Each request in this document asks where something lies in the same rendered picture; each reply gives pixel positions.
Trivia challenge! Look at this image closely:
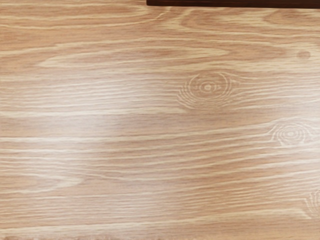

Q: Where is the dark brown wooden cabinet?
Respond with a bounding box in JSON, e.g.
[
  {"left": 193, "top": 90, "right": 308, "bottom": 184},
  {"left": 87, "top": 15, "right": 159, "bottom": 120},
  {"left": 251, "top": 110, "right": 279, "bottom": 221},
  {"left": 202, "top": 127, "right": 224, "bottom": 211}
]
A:
[{"left": 146, "top": 0, "right": 320, "bottom": 7}]

